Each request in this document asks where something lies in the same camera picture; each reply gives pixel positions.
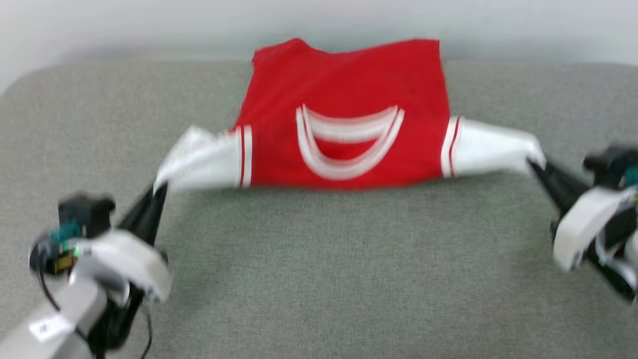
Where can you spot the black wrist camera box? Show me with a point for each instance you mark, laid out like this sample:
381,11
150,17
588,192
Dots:
610,162
84,214

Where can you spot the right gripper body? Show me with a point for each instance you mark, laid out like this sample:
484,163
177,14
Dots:
583,224

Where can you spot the red and white jersey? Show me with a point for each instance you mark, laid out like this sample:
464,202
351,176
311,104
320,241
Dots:
349,80

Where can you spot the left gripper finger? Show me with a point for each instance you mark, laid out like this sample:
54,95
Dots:
147,219

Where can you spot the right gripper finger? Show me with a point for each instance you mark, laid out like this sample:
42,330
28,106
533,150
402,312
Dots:
560,189

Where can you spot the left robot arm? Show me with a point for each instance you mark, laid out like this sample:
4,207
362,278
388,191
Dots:
50,329

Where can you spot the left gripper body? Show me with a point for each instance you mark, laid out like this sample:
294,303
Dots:
129,264

